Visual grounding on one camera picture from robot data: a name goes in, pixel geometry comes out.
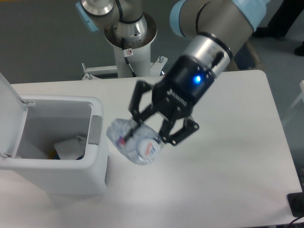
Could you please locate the black cable on pedestal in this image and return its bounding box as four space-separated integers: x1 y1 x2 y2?
120 37 138 78

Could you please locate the clear crushed plastic bottle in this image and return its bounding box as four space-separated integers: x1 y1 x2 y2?
106 118 163 165

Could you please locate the white trash can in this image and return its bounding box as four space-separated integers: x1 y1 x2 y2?
0 95 108 195

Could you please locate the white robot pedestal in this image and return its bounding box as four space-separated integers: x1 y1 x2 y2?
82 13 168 80

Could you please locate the white paper wrapper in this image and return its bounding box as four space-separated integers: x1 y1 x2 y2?
54 135 87 160

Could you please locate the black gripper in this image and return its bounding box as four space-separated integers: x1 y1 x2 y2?
124 55 217 147

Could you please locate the black device at table edge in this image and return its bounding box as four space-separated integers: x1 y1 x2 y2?
287 192 304 217

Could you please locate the blue and yellow packet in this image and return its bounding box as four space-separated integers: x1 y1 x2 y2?
48 150 60 160

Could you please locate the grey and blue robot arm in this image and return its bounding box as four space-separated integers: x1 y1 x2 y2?
76 0 267 145

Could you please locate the white trash can lid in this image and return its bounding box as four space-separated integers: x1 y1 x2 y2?
0 75 36 159

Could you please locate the white frame at right edge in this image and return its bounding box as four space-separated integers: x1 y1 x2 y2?
282 80 304 126

